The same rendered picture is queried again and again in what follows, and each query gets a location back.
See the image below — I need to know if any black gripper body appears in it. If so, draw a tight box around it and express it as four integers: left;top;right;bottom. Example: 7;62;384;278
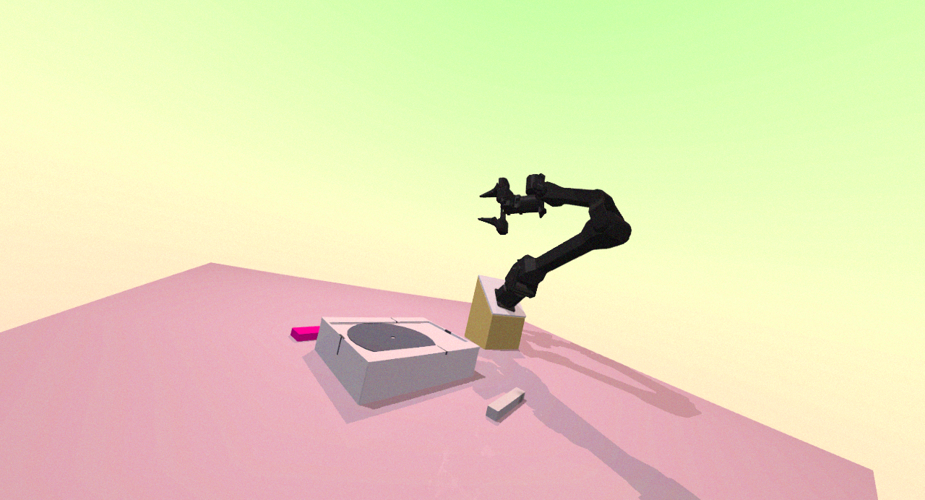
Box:
496;177;525;235

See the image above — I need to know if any magenta rectangular block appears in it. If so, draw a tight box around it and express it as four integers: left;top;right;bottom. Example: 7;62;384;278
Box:
291;327;319;342

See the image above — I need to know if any grey round disc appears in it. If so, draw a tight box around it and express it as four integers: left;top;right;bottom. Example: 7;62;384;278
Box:
347;323;436;352

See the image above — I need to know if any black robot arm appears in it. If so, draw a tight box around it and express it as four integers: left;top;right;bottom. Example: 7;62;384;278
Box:
495;173;632;312

